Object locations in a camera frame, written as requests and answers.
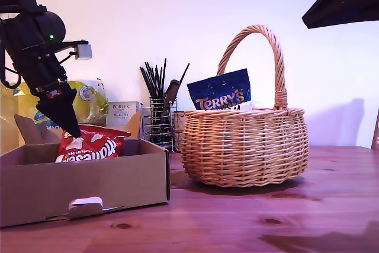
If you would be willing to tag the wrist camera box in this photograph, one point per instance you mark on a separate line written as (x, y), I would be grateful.
(84, 51)

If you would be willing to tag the clear measuring jar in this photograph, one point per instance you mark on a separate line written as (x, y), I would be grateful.
(179, 134)

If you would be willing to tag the blue Terry's orange egg bag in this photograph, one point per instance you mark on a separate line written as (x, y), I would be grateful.
(219, 87)

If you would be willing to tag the brown cardboard box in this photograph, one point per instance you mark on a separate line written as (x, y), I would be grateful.
(103, 182)

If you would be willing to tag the yellow plastic bag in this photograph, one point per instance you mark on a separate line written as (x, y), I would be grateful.
(89, 99)

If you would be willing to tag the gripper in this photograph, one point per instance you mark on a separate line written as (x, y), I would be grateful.
(41, 69)

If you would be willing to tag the thin black stick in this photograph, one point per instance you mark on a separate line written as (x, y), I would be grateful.
(157, 78)
(145, 79)
(183, 74)
(164, 75)
(149, 75)

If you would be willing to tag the white Porlex box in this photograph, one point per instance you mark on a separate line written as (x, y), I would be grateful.
(124, 110)

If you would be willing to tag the red Maltesers bunnies bag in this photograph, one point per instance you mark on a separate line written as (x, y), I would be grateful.
(100, 146)

